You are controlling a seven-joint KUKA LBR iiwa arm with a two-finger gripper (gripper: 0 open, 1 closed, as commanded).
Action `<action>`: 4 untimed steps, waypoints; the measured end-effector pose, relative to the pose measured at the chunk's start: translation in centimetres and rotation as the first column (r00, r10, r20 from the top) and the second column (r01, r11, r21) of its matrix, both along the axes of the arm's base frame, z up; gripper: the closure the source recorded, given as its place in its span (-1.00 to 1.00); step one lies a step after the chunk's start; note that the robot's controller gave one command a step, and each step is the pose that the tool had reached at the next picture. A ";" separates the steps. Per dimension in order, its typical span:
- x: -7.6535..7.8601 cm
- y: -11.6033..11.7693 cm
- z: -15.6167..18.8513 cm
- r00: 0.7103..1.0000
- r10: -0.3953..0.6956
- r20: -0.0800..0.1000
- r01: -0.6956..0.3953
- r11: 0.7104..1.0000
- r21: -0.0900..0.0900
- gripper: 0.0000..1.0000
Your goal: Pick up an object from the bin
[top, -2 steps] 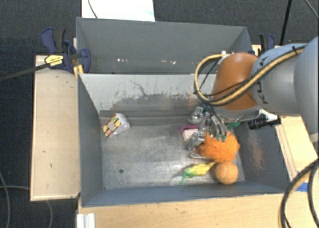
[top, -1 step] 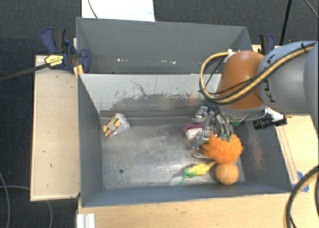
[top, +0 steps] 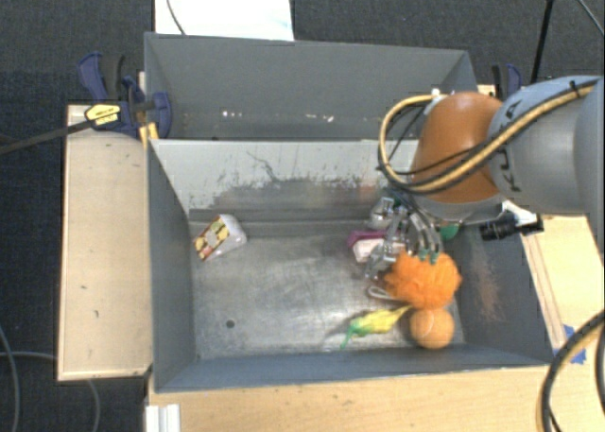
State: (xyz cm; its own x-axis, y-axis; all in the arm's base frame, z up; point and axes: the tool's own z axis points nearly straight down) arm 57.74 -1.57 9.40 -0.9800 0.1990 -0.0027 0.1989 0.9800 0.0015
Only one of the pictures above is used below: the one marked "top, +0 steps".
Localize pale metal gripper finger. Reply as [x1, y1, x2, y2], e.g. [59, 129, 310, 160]
[368, 250, 398, 283]
[362, 243, 389, 278]

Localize purple and pink box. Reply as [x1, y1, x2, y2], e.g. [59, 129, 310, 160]
[346, 228, 388, 264]

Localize orange mesh bath sponge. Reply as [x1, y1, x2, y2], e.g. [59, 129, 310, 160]
[367, 251, 463, 311]

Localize yellow and green toy corn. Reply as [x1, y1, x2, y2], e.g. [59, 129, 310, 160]
[339, 304, 413, 351]

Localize orange ball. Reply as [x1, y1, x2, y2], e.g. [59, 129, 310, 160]
[407, 308, 457, 351]

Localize grey metal bin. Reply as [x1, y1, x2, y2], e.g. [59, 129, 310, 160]
[143, 31, 555, 394]

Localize white packet with fruit print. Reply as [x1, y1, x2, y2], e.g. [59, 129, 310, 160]
[193, 213, 249, 263]

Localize pale wood flat board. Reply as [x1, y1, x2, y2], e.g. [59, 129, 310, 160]
[56, 103, 155, 382]

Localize black cylinder on white bracket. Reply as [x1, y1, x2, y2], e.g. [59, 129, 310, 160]
[478, 200, 545, 241]

